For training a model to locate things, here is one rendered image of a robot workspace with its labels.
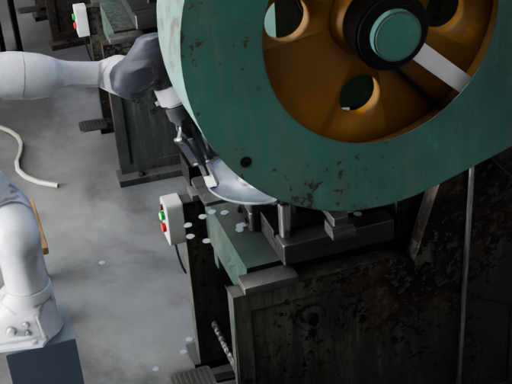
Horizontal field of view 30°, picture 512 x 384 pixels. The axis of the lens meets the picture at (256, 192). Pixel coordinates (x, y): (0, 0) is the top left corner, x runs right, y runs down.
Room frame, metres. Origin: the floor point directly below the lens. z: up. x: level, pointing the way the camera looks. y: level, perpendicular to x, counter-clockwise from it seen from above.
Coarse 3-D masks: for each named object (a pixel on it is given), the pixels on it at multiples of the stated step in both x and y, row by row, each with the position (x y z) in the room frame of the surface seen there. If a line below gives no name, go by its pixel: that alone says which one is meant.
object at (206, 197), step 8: (200, 176) 2.19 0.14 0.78; (192, 184) 2.17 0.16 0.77; (200, 184) 2.15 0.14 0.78; (200, 192) 2.11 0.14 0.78; (208, 192) 2.10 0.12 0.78; (208, 200) 2.06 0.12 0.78; (216, 200) 2.06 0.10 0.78; (224, 200) 2.07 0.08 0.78; (240, 208) 2.18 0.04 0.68; (248, 208) 2.11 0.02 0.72; (256, 208) 2.11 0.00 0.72; (264, 208) 2.12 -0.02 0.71; (272, 208) 2.12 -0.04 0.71; (248, 216) 2.11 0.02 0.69; (256, 216) 2.11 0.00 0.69; (248, 224) 2.11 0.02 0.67; (256, 224) 2.11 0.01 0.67
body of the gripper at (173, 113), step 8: (168, 112) 2.13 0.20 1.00; (176, 112) 2.12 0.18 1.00; (184, 112) 2.12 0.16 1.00; (176, 120) 2.12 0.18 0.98; (184, 120) 2.13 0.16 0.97; (192, 120) 2.15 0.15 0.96; (176, 128) 2.12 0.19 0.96; (184, 128) 2.12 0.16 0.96; (184, 136) 2.12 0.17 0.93; (192, 136) 2.13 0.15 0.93
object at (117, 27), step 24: (96, 0) 4.08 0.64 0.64; (120, 0) 4.04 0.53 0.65; (144, 0) 3.85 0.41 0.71; (96, 24) 4.06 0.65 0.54; (120, 24) 3.74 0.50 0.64; (144, 24) 3.67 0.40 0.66; (96, 48) 4.05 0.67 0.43; (120, 48) 3.60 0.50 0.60; (144, 96) 3.63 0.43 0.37; (96, 120) 3.86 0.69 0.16; (120, 120) 3.59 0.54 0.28; (144, 120) 3.62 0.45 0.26; (168, 120) 3.65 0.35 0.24; (120, 144) 3.59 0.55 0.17; (144, 144) 3.62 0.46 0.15; (168, 144) 3.65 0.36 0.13; (120, 168) 3.61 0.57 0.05; (144, 168) 3.61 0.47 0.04; (168, 168) 3.61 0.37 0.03
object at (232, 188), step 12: (216, 168) 2.22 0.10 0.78; (228, 168) 2.22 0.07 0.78; (228, 180) 2.16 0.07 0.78; (240, 180) 2.14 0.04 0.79; (216, 192) 2.10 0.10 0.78; (228, 192) 2.09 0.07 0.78; (240, 192) 2.09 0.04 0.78; (252, 192) 2.09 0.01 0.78; (252, 204) 2.02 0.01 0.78; (264, 204) 2.02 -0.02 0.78
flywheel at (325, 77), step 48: (336, 0) 1.80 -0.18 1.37; (384, 0) 1.71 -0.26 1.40; (480, 0) 1.90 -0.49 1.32; (288, 48) 1.77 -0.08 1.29; (336, 48) 1.80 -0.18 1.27; (384, 48) 1.69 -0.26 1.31; (432, 48) 1.87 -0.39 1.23; (480, 48) 1.90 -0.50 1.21; (288, 96) 1.77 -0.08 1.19; (336, 96) 1.80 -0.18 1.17; (384, 96) 1.83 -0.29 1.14; (432, 96) 1.87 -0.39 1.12
